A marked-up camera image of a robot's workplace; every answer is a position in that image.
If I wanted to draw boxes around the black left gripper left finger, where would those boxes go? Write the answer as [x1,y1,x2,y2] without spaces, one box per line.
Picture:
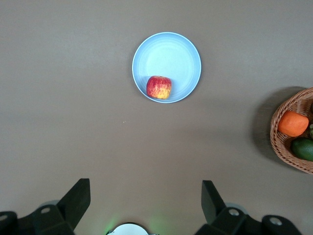
[0,178,91,235]

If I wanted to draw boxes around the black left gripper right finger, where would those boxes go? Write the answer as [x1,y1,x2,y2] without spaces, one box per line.
[195,180,303,235]

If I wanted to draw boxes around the red yellow apple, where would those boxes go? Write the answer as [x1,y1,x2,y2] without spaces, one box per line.
[146,75,172,100]

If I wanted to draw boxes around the brown wicker basket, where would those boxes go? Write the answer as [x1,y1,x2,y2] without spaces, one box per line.
[269,87,313,174]

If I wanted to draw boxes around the green avocado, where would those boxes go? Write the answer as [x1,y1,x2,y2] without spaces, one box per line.
[290,137,313,162]

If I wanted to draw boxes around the orange fruit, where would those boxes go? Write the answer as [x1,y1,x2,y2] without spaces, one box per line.
[278,110,309,137]

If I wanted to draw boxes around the brown table cloth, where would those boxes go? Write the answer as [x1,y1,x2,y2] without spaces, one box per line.
[0,0,313,235]

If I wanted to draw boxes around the blue round plate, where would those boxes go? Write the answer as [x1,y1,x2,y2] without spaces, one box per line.
[132,31,202,104]

